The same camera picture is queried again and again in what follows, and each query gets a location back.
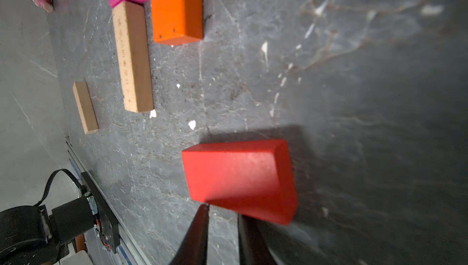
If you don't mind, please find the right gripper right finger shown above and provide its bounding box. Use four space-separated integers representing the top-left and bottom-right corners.
238 214 277 265

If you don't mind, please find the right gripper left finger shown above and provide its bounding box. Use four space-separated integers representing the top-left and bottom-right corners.
170 204 210 265

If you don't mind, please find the red block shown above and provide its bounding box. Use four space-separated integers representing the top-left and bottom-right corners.
182 139 298 225

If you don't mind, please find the wooden block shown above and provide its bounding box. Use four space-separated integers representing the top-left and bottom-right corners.
73 82 99 135
112 1 154 113

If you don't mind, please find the orange block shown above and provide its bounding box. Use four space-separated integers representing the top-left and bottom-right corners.
151 0 204 46

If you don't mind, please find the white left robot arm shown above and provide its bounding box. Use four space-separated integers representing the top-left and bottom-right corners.
1 169 98 265

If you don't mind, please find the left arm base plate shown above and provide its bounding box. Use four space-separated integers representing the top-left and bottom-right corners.
80 172 120 254

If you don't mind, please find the aluminium rail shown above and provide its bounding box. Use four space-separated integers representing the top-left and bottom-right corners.
65 136 150 265

